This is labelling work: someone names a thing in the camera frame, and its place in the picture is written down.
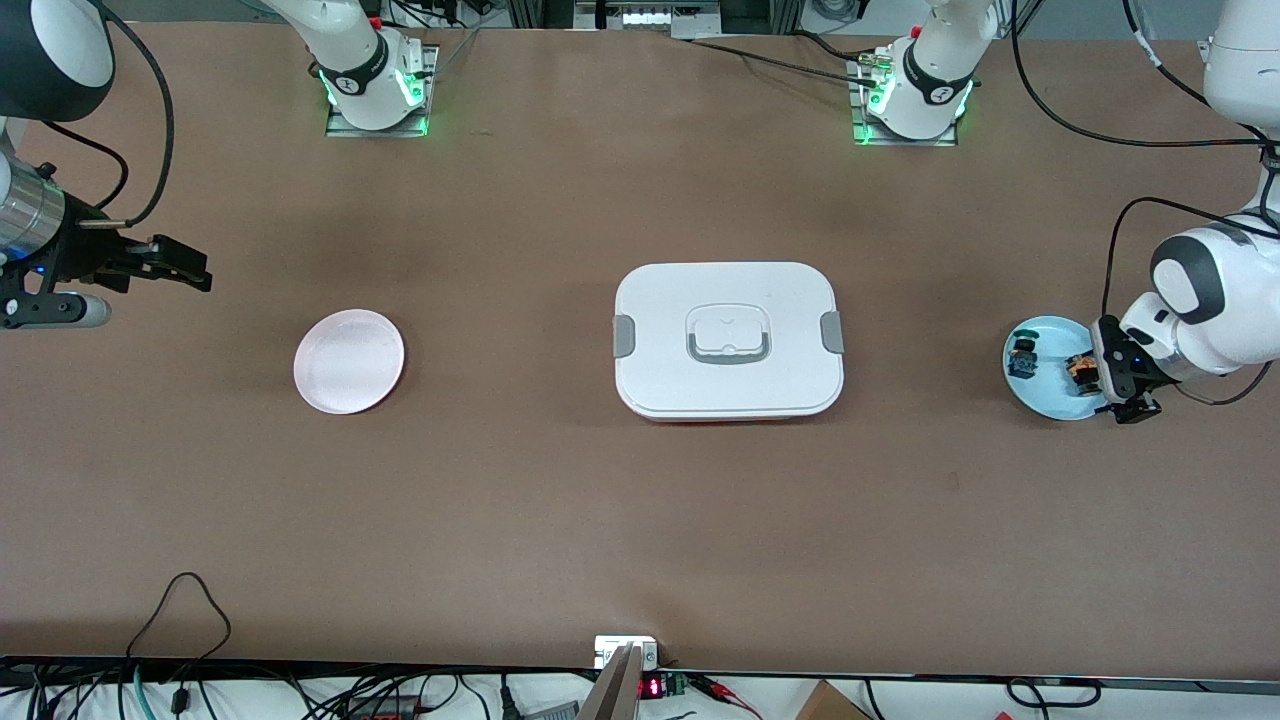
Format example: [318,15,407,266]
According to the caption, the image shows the long black arm cable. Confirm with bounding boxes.
[1010,0,1280,151]

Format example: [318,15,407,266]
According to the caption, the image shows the white lunch box grey latches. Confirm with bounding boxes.
[612,262,846,423]

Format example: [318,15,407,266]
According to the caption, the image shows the aluminium rail with sockets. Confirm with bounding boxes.
[575,0,723,39]

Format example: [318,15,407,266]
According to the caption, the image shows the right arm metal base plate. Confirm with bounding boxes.
[325,45,439,138]

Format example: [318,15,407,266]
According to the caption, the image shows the white socket block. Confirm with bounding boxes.
[594,636,659,669]

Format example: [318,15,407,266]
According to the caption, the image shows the thin black looped cable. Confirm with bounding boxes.
[125,572,233,661]

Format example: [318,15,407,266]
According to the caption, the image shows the light blue round plate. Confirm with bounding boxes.
[1003,316,1113,421]

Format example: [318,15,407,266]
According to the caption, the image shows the black cable to arm base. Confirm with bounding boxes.
[685,30,886,86]

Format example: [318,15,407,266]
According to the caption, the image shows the grey camera mount bar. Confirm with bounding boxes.
[578,645,643,720]

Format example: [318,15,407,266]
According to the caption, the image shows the pink round plate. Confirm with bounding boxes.
[293,309,406,415]

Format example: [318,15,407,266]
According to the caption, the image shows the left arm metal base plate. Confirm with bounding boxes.
[850,55,959,148]

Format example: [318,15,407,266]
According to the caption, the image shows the brown cardboard box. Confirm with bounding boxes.
[795,680,873,720]

